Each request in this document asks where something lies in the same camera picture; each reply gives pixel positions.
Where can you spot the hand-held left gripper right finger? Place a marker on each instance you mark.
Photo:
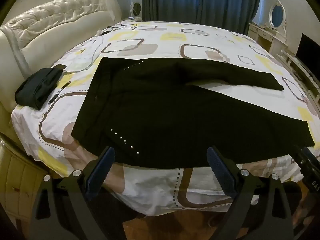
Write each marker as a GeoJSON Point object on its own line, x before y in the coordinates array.
{"type": "Point", "coordinates": [220, 170]}

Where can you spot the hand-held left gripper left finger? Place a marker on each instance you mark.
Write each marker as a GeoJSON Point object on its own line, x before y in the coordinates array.
{"type": "Point", "coordinates": [100, 170]}

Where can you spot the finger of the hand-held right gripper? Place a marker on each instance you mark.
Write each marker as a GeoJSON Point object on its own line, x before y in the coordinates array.
{"type": "Point", "coordinates": [303, 156]}

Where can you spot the black pants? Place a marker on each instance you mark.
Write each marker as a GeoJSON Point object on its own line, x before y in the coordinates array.
{"type": "Point", "coordinates": [162, 110]}

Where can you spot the cream nightstand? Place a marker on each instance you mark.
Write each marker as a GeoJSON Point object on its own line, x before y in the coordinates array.
{"type": "Point", "coordinates": [17, 180]}

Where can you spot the black pen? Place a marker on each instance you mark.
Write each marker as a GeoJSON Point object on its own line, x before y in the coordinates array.
{"type": "Point", "coordinates": [60, 92]}

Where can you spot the cream television cabinet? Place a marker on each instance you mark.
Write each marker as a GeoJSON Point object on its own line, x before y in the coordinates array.
{"type": "Point", "coordinates": [300, 67]}

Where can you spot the folded black garment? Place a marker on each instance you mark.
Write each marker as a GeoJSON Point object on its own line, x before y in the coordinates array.
{"type": "Point", "coordinates": [37, 87]}

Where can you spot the black television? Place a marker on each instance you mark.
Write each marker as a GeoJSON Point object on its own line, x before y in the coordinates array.
{"type": "Point", "coordinates": [308, 50]}

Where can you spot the cream dressing table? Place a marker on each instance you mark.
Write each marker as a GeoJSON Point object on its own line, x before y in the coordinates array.
{"type": "Point", "coordinates": [265, 36]}

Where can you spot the patterned bed sheet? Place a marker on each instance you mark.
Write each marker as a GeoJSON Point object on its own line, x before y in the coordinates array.
{"type": "Point", "coordinates": [150, 37]}

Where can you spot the oval white-framed mirror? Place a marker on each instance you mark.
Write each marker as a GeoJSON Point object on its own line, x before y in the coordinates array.
{"type": "Point", "coordinates": [277, 16]}

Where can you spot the cream tufted headboard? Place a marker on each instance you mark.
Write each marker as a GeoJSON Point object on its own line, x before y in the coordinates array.
{"type": "Point", "coordinates": [62, 12]}

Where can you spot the round white desk fan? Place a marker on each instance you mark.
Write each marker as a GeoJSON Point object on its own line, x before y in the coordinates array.
{"type": "Point", "coordinates": [136, 9]}

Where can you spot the dark blue curtain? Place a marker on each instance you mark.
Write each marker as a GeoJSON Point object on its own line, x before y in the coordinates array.
{"type": "Point", "coordinates": [175, 0]}

